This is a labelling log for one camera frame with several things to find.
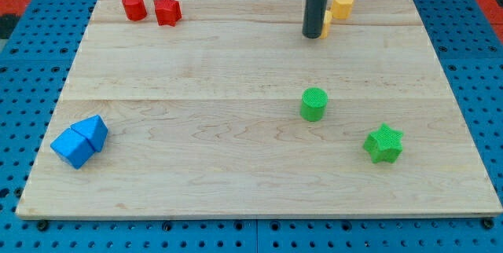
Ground red cylinder block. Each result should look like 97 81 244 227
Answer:
121 0 147 21

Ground green cylinder block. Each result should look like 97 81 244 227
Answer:
299 87 328 122

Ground red star block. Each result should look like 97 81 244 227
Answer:
154 0 182 27

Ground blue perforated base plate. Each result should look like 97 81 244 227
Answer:
1 0 502 252

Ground blue triangular prism block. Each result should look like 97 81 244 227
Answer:
71 115 108 152

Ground green star block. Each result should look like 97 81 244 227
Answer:
362 123 404 163

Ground light wooden board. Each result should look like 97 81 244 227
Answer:
16 0 502 221

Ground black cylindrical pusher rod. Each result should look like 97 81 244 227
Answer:
302 0 327 39

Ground blue cube block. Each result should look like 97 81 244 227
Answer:
50 128 95 169

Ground yellow hexagon block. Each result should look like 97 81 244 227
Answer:
331 0 355 20

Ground yellow block behind rod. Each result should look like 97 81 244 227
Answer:
319 10 332 39

